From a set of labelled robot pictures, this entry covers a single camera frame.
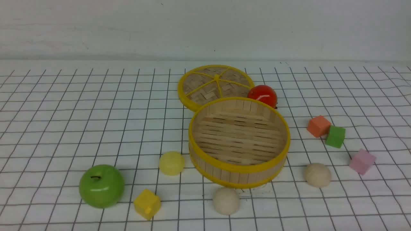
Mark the yellow bun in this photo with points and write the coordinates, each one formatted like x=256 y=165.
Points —
x=171 y=163

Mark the bamboo steamer tray yellow rim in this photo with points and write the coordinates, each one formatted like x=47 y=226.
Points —
x=238 y=142

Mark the yellow cube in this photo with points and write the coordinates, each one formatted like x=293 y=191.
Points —
x=147 y=204

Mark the beige bun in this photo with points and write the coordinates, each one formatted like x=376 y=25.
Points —
x=317 y=175
x=226 y=201

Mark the white grid tablecloth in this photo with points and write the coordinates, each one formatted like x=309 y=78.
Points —
x=60 y=118

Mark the green apple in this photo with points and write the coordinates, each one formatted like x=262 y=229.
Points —
x=101 y=186

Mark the orange cube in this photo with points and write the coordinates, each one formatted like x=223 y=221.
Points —
x=318 y=126

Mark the red tomato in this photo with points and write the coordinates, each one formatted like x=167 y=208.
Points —
x=265 y=94

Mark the beige bun front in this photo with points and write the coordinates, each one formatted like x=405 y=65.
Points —
x=226 y=201

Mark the pink cube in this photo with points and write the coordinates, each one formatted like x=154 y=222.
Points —
x=362 y=161

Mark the green cube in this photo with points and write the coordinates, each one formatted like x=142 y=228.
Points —
x=336 y=137

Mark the woven bamboo steamer lid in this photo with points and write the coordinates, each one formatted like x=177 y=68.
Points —
x=204 y=84

